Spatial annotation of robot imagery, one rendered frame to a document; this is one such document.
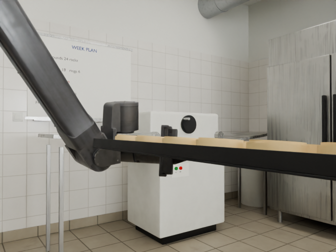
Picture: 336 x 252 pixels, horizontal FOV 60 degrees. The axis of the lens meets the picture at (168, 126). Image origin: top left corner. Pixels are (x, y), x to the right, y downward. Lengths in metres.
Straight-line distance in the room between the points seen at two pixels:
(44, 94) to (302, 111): 2.90
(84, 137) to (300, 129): 2.83
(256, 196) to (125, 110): 3.65
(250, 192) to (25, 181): 2.73
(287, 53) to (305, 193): 1.46
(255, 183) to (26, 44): 3.79
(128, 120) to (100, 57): 2.79
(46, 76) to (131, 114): 0.18
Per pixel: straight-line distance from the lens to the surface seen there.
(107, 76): 3.34
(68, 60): 3.23
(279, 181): 3.40
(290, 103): 3.29
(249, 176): 4.10
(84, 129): 0.54
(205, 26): 4.37
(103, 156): 0.55
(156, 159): 0.59
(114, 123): 0.58
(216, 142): 0.28
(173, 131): 0.62
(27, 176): 3.11
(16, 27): 0.51
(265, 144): 0.24
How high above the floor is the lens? 1.03
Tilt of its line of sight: 1 degrees up
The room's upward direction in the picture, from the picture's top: straight up
